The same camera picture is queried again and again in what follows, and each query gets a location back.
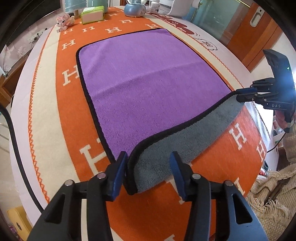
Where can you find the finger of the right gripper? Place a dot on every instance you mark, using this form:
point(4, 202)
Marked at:
point(246, 97)
point(246, 91)

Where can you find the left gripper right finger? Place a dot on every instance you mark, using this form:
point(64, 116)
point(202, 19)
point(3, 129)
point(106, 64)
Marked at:
point(235, 219)

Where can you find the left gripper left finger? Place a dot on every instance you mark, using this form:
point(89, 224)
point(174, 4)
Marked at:
point(61, 219)

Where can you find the purple and grey towel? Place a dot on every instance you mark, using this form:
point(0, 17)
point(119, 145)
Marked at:
point(151, 94)

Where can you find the operator hand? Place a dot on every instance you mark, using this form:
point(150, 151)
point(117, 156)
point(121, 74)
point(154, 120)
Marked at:
point(280, 119)

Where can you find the yellow plastic chair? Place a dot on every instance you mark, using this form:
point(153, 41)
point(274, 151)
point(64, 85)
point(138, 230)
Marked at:
point(18, 217)

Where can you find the beige knitted throw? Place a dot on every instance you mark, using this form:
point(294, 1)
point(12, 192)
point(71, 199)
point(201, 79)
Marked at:
point(272, 198)

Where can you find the brown wooden door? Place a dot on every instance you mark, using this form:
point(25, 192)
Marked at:
point(250, 31)

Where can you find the orange H-pattern blanket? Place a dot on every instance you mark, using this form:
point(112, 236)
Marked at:
point(138, 138)

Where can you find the white appliance with cloth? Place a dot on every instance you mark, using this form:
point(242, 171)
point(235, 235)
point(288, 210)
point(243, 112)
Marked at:
point(177, 8)

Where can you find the white pill bottle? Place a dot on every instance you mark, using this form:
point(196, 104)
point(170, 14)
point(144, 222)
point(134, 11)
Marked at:
point(154, 6)

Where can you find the blue castle snow globe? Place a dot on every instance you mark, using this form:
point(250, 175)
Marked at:
point(135, 8)

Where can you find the green tissue box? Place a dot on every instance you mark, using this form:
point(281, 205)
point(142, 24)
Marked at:
point(92, 14)

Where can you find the light blue lamp shade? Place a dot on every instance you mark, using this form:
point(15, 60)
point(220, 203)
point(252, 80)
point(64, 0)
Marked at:
point(74, 5)

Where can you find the pink toy figurine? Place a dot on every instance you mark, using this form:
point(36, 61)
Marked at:
point(64, 22)

